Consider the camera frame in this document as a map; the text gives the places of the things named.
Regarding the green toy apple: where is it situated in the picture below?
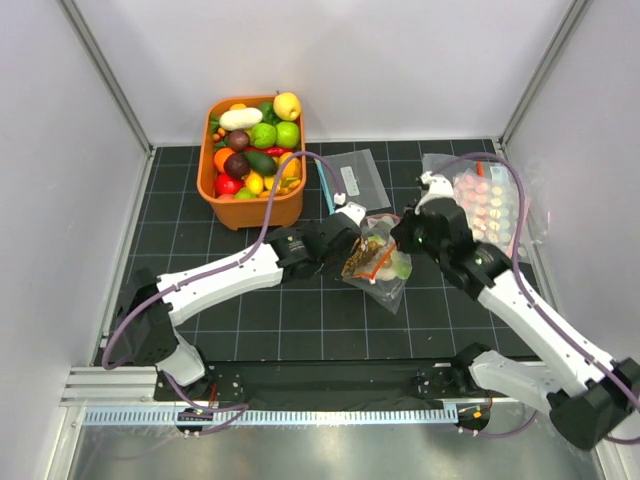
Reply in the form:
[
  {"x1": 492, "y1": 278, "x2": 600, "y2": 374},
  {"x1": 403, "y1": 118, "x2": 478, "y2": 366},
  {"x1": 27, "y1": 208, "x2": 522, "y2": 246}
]
[{"x1": 276, "y1": 121, "x2": 300, "y2": 149}]

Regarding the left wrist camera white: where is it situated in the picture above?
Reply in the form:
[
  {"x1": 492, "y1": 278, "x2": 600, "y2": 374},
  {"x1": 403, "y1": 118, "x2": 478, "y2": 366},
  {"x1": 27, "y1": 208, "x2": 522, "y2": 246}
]
[{"x1": 333, "y1": 193, "x2": 367, "y2": 226}]

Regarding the white toy radish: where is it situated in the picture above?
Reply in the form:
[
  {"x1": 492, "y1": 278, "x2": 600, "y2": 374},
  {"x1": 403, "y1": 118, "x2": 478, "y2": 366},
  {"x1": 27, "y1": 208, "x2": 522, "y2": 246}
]
[{"x1": 219, "y1": 107, "x2": 263, "y2": 131}]

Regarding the aluminium frame rail front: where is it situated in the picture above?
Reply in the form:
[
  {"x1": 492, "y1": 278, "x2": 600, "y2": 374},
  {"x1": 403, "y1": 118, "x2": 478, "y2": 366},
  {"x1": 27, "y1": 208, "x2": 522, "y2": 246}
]
[{"x1": 59, "y1": 364, "x2": 609, "y2": 426}]

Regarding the dark purple toy onion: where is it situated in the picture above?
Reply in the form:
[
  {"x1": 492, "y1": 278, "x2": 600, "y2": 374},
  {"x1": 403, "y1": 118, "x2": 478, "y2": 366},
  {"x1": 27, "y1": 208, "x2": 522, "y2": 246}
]
[{"x1": 226, "y1": 130, "x2": 251, "y2": 152}]

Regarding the left aluminium frame post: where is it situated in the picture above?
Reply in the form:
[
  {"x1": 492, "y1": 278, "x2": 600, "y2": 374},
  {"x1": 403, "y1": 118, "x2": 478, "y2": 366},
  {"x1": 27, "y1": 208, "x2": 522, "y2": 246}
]
[{"x1": 56, "y1": 0, "x2": 153, "y2": 156}]

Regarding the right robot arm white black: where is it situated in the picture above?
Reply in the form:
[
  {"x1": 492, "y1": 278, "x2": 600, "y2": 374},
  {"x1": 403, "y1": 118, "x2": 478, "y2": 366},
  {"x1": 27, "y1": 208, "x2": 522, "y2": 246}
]
[{"x1": 391, "y1": 197, "x2": 639, "y2": 451}]

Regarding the orange zipper clear bag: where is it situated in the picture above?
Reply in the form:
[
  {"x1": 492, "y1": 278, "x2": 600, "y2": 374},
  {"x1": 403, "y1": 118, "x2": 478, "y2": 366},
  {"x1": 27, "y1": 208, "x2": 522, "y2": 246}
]
[{"x1": 341, "y1": 213, "x2": 412, "y2": 314}]

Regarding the right aluminium frame post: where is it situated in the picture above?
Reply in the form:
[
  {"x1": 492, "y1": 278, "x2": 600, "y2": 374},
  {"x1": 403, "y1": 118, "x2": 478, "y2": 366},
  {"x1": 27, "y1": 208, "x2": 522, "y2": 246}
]
[{"x1": 498, "y1": 0, "x2": 592, "y2": 151}]

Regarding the aluminium frame post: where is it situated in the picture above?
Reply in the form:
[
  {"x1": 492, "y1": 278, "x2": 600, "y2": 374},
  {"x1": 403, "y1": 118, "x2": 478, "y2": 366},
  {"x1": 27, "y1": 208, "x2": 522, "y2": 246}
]
[
  {"x1": 56, "y1": 0, "x2": 153, "y2": 156},
  {"x1": 498, "y1": 0, "x2": 592, "y2": 151}
]

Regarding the clear crumpled plastic bag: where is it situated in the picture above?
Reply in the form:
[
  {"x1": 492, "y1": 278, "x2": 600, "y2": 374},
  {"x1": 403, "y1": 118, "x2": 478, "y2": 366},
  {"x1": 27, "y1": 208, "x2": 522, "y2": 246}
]
[{"x1": 422, "y1": 152, "x2": 548, "y2": 254}]

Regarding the brown toy longan bunch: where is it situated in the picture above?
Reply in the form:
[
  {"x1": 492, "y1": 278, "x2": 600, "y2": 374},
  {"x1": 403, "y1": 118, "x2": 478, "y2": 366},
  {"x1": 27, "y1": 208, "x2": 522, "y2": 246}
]
[{"x1": 341, "y1": 235, "x2": 387, "y2": 277}]

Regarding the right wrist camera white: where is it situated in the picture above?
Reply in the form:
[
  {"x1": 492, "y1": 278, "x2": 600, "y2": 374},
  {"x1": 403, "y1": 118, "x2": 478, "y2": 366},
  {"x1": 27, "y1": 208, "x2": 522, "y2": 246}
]
[{"x1": 416, "y1": 171, "x2": 454, "y2": 210}]

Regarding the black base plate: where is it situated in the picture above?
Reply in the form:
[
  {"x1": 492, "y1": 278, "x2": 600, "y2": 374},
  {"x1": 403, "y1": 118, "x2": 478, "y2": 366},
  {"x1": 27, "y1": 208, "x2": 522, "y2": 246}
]
[{"x1": 152, "y1": 359, "x2": 511, "y2": 414}]

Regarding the toy cauliflower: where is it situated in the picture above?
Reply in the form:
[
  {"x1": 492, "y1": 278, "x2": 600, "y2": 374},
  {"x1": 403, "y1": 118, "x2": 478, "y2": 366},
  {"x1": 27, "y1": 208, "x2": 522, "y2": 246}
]
[{"x1": 372, "y1": 236, "x2": 412, "y2": 281}]

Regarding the polka dot zip bag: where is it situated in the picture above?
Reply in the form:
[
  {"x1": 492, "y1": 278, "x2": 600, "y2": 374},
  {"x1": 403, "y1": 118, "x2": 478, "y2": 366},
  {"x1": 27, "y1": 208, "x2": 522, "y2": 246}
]
[{"x1": 453, "y1": 164, "x2": 519, "y2": 257}]

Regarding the yellow toy pear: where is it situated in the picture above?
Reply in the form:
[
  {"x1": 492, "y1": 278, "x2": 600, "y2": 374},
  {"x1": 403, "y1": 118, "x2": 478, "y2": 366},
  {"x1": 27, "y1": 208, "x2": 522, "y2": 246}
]
[{"x1": 273, "y1": 92, "x2": 302, "y2": 122}]

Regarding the red toy chili pepper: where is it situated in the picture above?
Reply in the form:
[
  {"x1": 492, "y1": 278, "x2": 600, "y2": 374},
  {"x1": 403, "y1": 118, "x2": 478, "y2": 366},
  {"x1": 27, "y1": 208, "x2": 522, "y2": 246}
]
[{"x1": 246, "y1": 146, "x2": 293, "y2": 157}]

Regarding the yellow toy lemon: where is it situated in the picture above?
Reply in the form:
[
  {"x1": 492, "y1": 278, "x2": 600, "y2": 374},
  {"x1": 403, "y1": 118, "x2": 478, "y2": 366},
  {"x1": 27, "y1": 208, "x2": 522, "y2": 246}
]
[{"x1": 245, "y1": 171, "x2": 264, "y2": 196}]

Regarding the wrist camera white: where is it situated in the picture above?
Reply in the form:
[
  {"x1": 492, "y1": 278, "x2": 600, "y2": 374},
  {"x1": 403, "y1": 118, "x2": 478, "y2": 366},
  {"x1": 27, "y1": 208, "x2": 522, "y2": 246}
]
[
  {"x1": 333, "y1": 193, "x2": 367, "y2": 226},
  {"x1": 416, "y1": 171, "x2": 454, "y2": 210}
]

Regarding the orange plastic basket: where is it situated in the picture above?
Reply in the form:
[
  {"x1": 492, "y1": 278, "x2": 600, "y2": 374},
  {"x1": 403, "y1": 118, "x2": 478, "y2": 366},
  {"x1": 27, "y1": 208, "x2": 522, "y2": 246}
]
[{"x1": 196, "y1": 94, "x2": 309, "y2": 230}]

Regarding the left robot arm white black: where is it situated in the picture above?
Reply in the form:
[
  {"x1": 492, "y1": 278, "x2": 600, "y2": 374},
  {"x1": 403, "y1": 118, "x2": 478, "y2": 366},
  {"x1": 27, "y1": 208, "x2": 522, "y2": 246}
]
[{"x1": 110, "y1": 203, "x2": 366, "y2": 400}]

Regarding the blue zipper clear bag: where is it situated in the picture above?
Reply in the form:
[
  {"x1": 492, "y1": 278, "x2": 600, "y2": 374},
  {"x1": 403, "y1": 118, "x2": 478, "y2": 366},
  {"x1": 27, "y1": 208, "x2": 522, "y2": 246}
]
[{"x1": 314, "y1": 149, "x2": 391, "y2": 214}]

